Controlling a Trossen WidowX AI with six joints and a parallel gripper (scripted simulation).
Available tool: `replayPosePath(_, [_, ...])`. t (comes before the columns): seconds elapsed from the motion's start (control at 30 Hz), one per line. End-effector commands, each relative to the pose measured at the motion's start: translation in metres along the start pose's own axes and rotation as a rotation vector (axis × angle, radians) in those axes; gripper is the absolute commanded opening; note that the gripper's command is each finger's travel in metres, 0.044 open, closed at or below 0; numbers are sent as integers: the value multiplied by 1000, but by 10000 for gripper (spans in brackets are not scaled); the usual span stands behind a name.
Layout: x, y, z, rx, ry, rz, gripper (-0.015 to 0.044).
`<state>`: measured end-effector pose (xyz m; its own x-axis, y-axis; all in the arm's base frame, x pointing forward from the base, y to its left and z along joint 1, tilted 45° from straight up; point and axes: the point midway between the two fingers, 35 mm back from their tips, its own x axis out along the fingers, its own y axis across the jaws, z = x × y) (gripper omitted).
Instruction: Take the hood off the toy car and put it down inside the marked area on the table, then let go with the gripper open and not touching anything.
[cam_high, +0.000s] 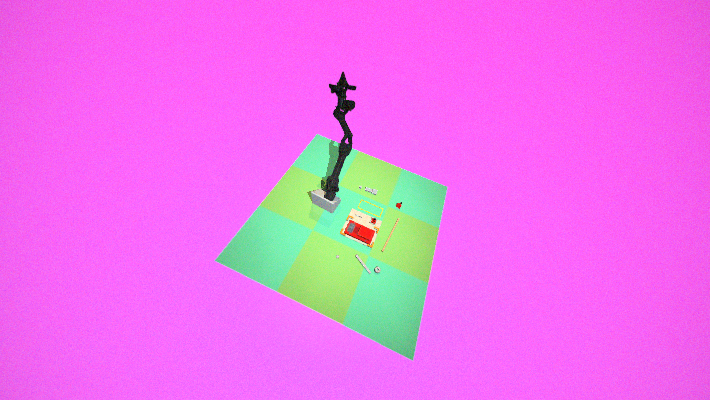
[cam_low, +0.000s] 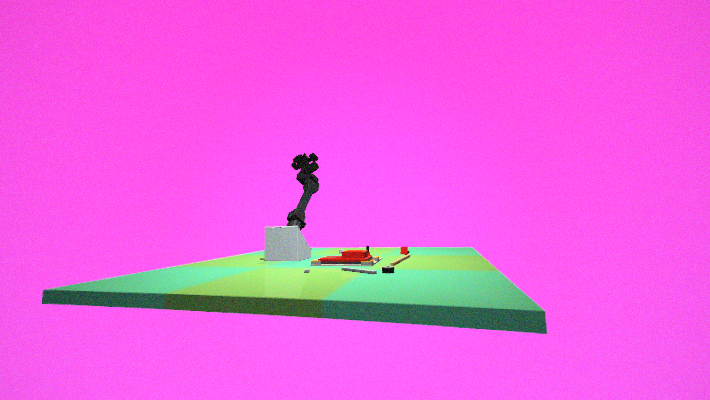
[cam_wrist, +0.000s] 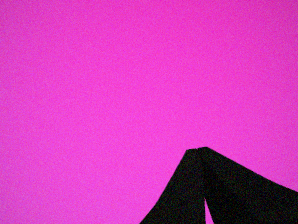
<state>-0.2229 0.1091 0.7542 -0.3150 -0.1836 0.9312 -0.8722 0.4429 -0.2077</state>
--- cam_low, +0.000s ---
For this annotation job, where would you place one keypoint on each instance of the tan long thin bar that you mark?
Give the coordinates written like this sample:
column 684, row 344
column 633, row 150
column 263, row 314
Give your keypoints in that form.
column 399, row 260

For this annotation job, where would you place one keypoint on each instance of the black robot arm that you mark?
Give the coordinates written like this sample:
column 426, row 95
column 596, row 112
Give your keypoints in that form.
column 310, row 186

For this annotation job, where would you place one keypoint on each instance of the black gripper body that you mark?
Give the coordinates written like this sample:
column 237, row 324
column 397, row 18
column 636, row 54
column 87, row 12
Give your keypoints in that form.
column 312, row 157

